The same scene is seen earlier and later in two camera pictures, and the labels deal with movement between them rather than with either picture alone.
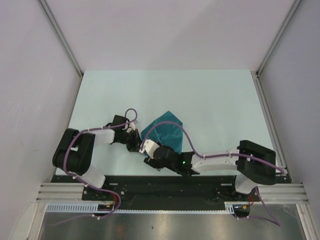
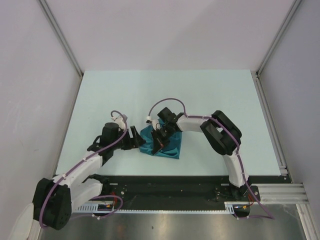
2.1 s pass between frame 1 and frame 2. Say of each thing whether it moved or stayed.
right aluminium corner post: stayed
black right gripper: moved
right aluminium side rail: stayed
